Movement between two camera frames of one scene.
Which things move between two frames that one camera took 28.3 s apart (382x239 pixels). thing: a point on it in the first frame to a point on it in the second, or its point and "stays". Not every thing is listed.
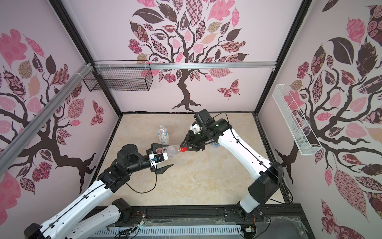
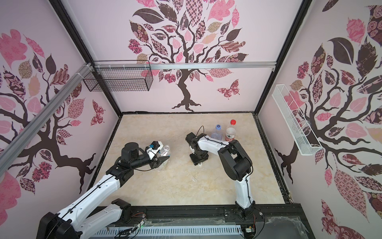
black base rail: x=288 y=222 stays
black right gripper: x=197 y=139 to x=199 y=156
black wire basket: x=124 y=75 stays
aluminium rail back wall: x=186 y=65 stays
